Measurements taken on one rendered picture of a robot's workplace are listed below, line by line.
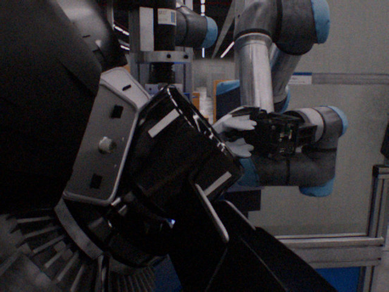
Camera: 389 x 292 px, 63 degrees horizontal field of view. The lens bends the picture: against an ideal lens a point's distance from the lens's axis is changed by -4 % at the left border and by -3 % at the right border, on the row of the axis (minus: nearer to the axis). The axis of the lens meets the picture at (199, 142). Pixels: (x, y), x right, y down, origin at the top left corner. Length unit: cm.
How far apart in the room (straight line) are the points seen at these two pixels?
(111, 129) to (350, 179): 241
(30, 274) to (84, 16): 31
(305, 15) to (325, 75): 155
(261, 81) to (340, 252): 50
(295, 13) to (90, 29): 56
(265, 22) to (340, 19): 165
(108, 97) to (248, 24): 61
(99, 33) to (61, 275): 28
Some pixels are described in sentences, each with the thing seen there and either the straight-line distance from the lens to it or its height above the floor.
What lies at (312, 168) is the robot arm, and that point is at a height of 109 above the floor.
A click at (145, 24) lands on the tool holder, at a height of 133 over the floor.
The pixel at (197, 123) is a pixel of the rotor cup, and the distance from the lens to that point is 27.
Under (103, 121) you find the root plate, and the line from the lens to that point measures 26.
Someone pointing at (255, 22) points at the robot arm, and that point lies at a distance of 83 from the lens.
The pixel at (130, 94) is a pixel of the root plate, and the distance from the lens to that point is 37.
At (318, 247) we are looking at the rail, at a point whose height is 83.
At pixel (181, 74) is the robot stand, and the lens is 133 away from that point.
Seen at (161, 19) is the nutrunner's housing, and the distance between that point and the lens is 41.
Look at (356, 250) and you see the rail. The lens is 99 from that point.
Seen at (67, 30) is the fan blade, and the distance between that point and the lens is 23.
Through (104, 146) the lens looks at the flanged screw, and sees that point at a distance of 25.
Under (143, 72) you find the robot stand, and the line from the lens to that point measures 132.
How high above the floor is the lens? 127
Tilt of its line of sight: 11 degrees down
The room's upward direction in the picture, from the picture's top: straight up
